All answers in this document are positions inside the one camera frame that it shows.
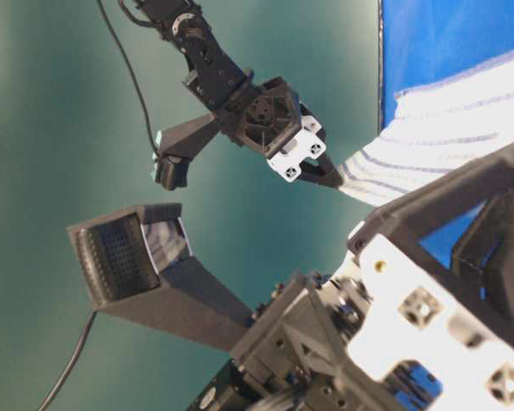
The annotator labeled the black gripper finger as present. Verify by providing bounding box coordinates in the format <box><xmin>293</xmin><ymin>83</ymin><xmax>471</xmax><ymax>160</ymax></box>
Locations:
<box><xmin>451</xmin><ymin>188</ymin><xmax>514</xmax><ymax>330</ymax></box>
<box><xmin>347</xmin><ymin>143</ymin><xmax>514</xmax><ymax>273</ymax></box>
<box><xmin>299</xmin><ymin>154</ymin><xmax>344</xmax><ymax>188</ymax></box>

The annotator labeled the far gripper body black white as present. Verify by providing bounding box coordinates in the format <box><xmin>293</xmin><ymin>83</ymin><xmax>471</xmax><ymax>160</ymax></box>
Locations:
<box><xmin>220</xmin><ymin>77</ymin><xmax>326</xmax><ymax>182</ymax></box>

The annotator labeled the near gripper body black white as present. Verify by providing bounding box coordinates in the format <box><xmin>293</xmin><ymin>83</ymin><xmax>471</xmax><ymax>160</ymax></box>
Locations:
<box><xmin>229</xmin><ymin>230</ymin><xmax>514</xmax><ymax>411</ymax></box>

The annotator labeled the white blue-striped towel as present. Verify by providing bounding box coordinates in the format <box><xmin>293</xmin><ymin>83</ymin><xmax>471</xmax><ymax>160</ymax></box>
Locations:
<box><xmin>338</xmin><ymin>50</ymin><xmax>514</xmax><ymax>206</ymax></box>

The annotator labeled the far black robot arm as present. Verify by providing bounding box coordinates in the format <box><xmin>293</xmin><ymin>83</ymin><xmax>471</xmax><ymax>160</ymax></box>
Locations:
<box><xmin>136</xmin><ymin>1</ymin><xmax>514</xmax><ymax>410</ymax></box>

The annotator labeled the near black robot arm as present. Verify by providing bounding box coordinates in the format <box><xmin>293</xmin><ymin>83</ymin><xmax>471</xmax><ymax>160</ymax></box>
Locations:
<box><xmin>187</xmin><ymin>360</ymin><xmax>263</xmax><ymax>411</ymax></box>

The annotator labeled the blue table cloth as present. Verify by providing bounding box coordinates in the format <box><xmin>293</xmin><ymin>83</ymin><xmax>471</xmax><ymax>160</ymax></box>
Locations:
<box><xmin>378</xmin><ymin>0</ymin><xmax>514</xmax><ymax>258</ymax></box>

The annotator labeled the far black camera cable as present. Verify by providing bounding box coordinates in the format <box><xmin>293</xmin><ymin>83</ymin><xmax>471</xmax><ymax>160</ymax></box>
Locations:
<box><xmin>95</xmin><ymin>0</ymin><xmax>161</xmax><ymax>158</ymax></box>

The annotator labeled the black camera cable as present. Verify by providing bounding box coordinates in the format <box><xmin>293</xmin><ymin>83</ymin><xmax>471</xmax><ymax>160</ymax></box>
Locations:
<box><xmin>95</xmin><ymin>0</ymin><xmax>161</xmax><ymax>158</ymax></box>
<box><xmin>37</xmin><ymin>310</ymin><xmax>99</xmax><ymax>411</ymax></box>

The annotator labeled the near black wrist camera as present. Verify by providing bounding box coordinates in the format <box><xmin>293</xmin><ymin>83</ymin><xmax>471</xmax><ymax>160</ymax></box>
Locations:
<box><xmin>67</xmin><ymin>203</ymin><xmax>252</xmax><ymax>351</ymax></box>

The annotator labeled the near black camera cable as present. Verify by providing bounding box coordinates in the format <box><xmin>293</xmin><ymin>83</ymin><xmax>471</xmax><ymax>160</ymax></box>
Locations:
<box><xmin>37</xmin><ymin>310</ymin><xmax>99</xmax><ymax>411</ymax></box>

